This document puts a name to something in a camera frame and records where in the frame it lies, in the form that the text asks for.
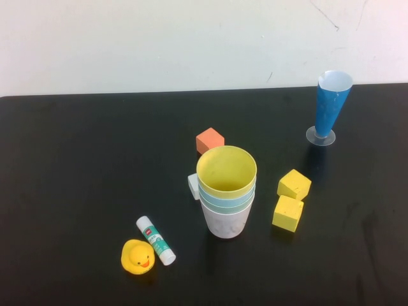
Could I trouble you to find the green plastic cup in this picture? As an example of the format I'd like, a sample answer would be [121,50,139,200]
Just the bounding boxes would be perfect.
[200,196,256,215]

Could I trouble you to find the yellow plastic cup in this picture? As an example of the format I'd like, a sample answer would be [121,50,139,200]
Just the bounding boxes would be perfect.
[196,145,258,196]

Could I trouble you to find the clear round plastic stand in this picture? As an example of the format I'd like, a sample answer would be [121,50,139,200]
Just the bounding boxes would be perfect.
[305,125,337,147]

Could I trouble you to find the light blue plastic cup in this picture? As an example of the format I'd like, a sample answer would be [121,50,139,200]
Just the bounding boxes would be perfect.
[198,184,257,208]

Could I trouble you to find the grey foam cube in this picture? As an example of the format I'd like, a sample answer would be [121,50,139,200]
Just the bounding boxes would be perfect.
[187,173,201,201]

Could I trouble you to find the yellow foam cube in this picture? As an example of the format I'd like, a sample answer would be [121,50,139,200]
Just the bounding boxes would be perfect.
[276,168,312,201]
[272,194,305,235]

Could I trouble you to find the orange foam cube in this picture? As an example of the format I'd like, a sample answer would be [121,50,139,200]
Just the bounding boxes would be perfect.
[195,127,225,154]

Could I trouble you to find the blue paper cone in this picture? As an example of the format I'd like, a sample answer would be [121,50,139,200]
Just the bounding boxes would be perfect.
[314,69,354,138]

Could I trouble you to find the yellow rubber duck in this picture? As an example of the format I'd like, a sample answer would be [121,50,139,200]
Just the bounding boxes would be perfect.
[120,239,156,275]

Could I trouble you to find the pink plastic cup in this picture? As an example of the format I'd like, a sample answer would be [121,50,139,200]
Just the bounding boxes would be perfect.
[200,203,254,240]

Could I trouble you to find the white green glue stick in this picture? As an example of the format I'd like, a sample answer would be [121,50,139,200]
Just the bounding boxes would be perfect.
[135,215,177,266]

